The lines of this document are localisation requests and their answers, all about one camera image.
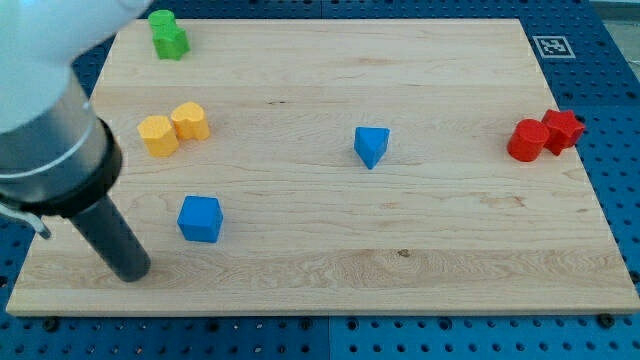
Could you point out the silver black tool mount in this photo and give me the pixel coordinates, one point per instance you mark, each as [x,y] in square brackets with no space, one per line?
[62,161]

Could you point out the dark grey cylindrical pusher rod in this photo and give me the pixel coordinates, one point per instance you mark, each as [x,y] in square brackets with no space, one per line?
[106,230]

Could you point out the blue cube block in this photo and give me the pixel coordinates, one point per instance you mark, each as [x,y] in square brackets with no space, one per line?
[200,219]

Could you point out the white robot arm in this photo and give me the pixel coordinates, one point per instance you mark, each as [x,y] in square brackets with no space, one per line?
[39,42]

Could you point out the yellow hexagon block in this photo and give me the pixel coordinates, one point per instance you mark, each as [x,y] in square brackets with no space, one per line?
[158,135]

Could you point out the yellow heart block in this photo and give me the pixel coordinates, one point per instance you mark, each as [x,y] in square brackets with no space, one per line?
[190,121]

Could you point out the green star block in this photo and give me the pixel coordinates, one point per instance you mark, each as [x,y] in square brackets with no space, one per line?
[170,42]

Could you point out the green cylinder block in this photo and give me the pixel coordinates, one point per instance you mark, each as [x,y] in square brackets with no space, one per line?
[161,20]

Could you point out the light wooden board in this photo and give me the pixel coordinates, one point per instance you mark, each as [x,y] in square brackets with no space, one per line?
[447,223]

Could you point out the blue triangular prism block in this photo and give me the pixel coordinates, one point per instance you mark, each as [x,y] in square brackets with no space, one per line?
[370,144]

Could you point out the red cylinder block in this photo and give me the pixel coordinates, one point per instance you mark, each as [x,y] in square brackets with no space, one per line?
[527,140]

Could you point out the red star block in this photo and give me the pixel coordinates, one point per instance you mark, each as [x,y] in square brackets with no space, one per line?
[564,130]

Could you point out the white fiducial marker tag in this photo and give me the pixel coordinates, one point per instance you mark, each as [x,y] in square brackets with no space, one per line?
[553,47]

